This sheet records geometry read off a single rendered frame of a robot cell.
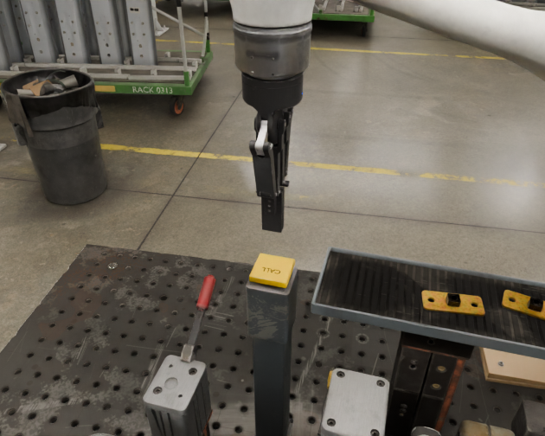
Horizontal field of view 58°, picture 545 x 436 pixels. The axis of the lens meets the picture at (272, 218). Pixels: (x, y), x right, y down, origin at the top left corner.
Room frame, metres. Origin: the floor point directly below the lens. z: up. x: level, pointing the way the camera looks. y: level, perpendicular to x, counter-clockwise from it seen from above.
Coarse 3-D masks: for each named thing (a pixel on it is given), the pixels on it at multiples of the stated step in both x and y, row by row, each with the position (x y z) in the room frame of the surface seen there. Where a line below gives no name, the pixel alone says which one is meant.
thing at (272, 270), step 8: (264, 256) 0.61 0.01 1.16; (272, 256) 0.61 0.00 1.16; (256, 264) 0.59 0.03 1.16; (264, 264) 0.59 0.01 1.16; (272, 264) 0.59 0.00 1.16; (280, 264) 0.59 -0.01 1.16; (288, 264) 0.59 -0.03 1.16; (256, 272) 0.57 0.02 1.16; (264, 272) 0.57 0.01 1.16; (272, 272) 0.57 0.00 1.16; (280, 272) 0.57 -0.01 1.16; (288, 272) 0.57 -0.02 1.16; (256, 280) 0.56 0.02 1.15; (264, 280) 0.56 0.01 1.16; (272, 280) 0.56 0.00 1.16; (280, 280) 0.56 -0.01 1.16; (288, 280) 0.56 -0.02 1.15
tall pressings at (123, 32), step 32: (0, 0) 4.36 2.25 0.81; (32, 0) 4.34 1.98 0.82; (64, 0) 4.32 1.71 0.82; (96, 0) 4.30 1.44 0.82; (128, 0) 4.28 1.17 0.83; (0, 32) 4.17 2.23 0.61; (32, 32) 4.33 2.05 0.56; (64, 32) 4.30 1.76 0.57; (96, 32) 4.29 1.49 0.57; (128, 32) 4.33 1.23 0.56; (0, 64) 4.10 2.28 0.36
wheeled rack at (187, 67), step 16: (176, 0) 3.83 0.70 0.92; (208, 32) 4.76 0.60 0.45; (208, 48) 4.75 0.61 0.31; (16, 64) 4.28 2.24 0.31; (32, 64) 4.28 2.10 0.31; (48, 64) 4.27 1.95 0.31; (64, 64) 4.26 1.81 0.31; (80, 64) 4.26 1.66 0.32; (96, 64) 4.26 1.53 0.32; (112, 64) 4.26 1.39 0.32; (128, 64) 4.27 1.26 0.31; (160, 64) 4.36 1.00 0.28; (176, 64) 4.36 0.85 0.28; (192, 64) 4.20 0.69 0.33; (208, 64) 4.58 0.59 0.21; (0, 80) 3.95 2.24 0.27; (96, 80) 3.95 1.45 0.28; (112, 80) 3.94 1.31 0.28; (128, 80) 3.94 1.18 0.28; (144, 80) 3.94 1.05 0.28; (160, 80) 3.94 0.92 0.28; (176, 80) 3.94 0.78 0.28; (192, 80) 3.95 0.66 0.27; (0, 96) 4.06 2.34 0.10; (176, 96) 3.89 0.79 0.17; (176, 112) 3.85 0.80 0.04
